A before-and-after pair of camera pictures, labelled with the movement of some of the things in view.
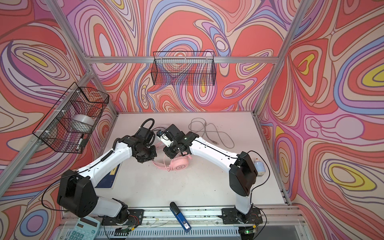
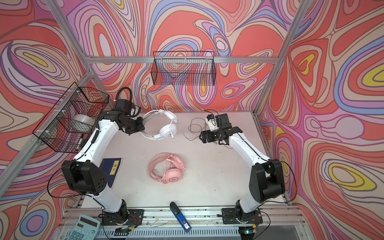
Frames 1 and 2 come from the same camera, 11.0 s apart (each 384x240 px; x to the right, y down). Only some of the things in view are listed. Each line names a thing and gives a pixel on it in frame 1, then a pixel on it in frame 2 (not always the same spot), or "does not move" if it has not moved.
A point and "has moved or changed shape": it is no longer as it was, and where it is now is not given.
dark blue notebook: (109, 182) does not move
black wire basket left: (68, 126) does not move
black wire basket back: (184, 68) does not move
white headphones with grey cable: (214, 132) has moved or changed shape
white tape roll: (82, 123) does not move
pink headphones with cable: (178, 163) has moved or changed shape
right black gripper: (171, 154) to (209, 138)
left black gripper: (153, 155) to (140, 126)
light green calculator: (86, 228) does not move
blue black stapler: (180, 217) does not move
